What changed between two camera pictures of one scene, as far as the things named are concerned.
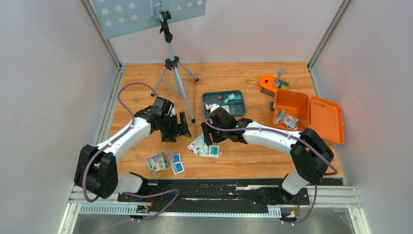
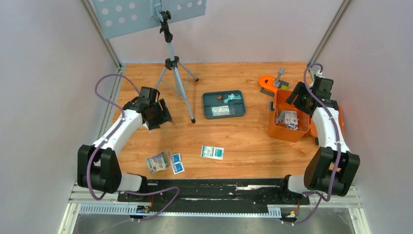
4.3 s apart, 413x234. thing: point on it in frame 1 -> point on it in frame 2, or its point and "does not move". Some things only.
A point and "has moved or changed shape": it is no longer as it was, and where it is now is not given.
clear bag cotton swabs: (276, 116) does not move
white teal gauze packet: (210, 150) has moved or changed shape
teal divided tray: (232, 101) does not move
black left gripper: (181, 130) -> (164, 114)
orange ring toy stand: (269, 84) does not move
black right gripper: (208, 139) -> (297, 90)
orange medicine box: (293, 110) does not move
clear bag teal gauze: (230, 109) does not move
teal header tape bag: (290, 122) does not move
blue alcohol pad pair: (178, 166) does not move
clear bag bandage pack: (159, 161) does not move
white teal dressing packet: (197, 144) -> (290, 117)
